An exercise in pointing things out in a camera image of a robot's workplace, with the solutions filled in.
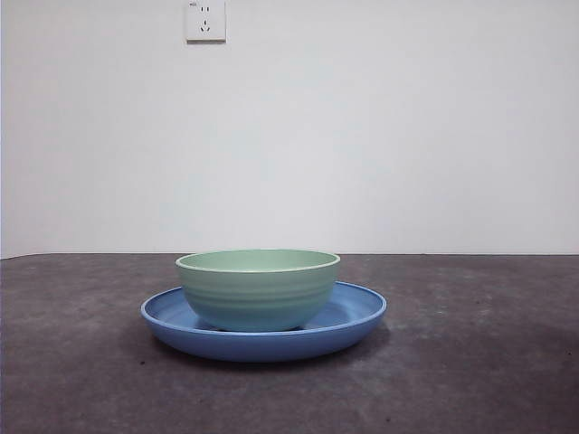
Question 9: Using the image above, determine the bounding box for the white wall socket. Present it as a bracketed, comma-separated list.
[184, 0, 227, 45]

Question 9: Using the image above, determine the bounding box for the pale green ribbed bowl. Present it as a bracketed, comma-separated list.
[175, 249, 342, 332]

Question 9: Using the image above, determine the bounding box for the blue round plate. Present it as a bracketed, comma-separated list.
[139, 280, 388, 363]

